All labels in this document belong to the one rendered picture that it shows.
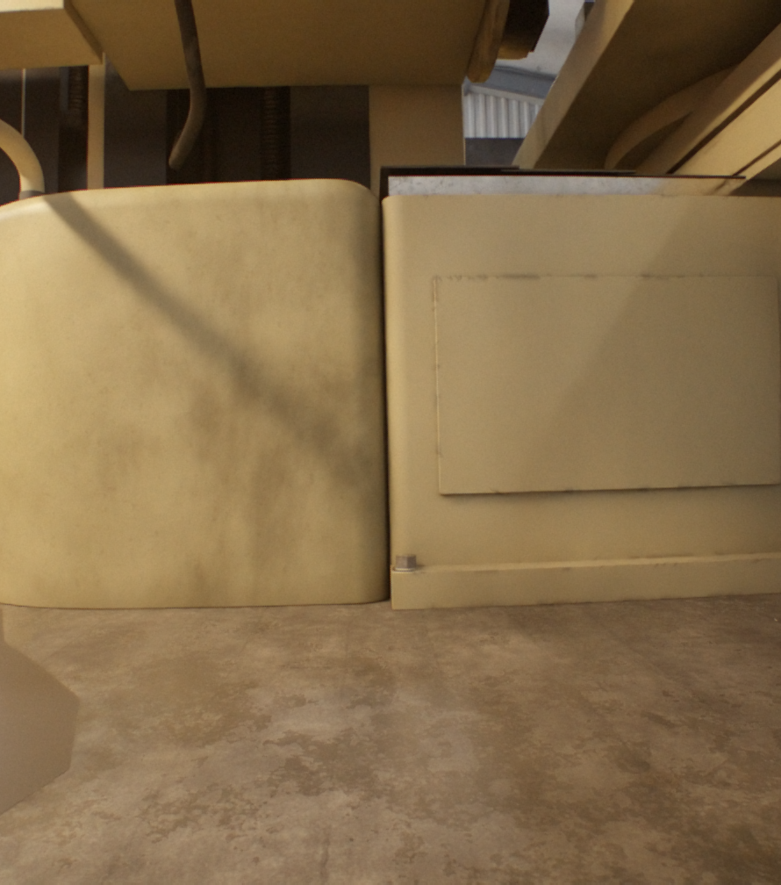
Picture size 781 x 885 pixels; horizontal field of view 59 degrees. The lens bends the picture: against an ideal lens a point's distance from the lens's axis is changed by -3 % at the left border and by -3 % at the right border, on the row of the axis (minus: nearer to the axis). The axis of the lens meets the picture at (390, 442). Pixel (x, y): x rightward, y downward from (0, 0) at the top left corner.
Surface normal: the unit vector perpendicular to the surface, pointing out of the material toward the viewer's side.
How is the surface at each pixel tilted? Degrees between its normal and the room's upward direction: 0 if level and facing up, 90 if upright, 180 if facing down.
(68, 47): 180
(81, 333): 90
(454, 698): 0
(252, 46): 180
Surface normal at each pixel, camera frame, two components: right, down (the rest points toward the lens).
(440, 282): 0.04, 0.00
